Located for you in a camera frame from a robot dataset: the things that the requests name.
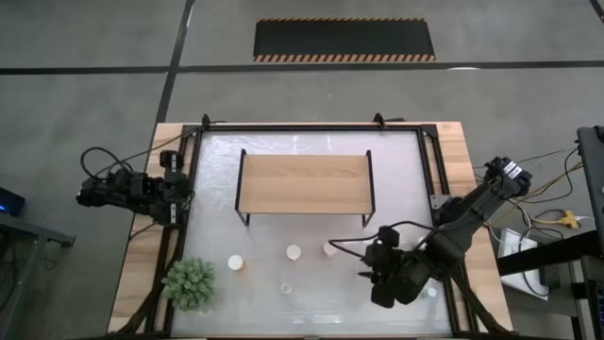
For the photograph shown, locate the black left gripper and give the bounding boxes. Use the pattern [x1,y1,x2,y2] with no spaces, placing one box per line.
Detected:
[159,149,195,227]

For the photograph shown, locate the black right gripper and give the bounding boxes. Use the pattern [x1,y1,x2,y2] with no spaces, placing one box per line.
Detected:
[357,225,402,309]

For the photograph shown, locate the white plastic table cover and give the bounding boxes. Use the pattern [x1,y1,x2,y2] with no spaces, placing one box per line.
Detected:
[170,129,453,337]

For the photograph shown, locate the green artificial potted plant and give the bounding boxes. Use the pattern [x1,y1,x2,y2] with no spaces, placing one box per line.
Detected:
[160,256,217,313]

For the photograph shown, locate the white flat box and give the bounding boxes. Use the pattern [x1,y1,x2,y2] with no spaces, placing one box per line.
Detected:
[497,228,551,302]

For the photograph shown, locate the grey metal desk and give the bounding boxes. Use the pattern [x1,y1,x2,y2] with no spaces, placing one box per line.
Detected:
[0,212,76,340]

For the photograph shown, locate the black device blue light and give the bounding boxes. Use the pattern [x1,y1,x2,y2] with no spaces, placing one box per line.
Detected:
[0,187,25,218]

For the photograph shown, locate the black hazard-striped floor mat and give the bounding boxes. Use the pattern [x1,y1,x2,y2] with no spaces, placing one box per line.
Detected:
[252,17,437,63]

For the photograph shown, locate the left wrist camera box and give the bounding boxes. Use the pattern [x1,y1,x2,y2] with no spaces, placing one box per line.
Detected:
[146,174,169,203]

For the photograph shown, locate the right wrist camera black cable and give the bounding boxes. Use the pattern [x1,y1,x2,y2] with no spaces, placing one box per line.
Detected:
[327,219,443,260]

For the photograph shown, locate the wooden shelf black metal frame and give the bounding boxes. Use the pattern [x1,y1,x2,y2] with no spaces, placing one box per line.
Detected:
[234,148,378,228]

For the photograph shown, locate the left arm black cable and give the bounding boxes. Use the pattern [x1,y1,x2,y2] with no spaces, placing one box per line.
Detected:
[78,123,227,180]

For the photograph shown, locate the black aluminium table frame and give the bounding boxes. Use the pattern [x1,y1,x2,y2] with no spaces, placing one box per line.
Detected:
[108,112,515,340]

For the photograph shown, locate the yellow power cord splitter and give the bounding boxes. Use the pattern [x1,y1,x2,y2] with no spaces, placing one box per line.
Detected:
[531,210,594,231]

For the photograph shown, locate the orange cable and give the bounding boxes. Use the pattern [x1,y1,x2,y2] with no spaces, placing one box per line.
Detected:
[488,161,585,228]

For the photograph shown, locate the thin black cable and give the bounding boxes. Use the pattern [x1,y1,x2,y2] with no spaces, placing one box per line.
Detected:
[516,146,582,205]

